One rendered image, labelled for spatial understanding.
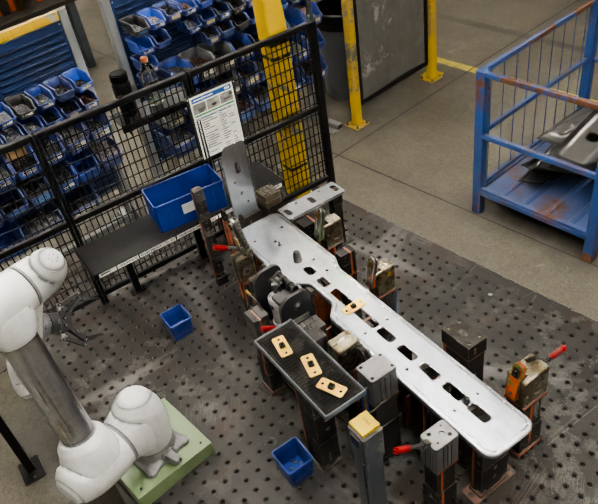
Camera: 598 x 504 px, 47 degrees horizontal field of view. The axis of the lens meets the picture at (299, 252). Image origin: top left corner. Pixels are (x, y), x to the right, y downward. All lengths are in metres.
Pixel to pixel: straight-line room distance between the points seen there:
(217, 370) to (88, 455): 0.71
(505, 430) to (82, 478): 1.22
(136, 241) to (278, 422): 0.94
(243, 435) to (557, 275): 2.17
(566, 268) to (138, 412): 2.61
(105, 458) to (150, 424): 0.17
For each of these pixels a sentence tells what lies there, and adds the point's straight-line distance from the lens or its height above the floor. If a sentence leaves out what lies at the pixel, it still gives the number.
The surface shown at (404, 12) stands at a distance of 5.51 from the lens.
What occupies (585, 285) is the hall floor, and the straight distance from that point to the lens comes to 3.96.
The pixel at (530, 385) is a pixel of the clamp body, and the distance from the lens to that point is 2.10.
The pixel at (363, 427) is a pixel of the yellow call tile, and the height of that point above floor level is 1.16.
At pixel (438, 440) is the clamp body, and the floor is 1.06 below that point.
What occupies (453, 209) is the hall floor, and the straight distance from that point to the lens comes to 4.42.
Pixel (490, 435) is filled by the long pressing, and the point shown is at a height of 1.00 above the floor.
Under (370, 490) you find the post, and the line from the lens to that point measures 2.05.
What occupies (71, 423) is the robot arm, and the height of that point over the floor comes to 1.14.
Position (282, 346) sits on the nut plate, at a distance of 2.04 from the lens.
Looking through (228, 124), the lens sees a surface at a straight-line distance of 2.99.
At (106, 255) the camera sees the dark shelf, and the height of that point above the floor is 1.03.
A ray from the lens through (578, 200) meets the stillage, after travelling 4.28.
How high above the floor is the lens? 2.66
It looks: 39 degrees down
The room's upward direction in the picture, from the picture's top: 10 degrees counter-clockwise
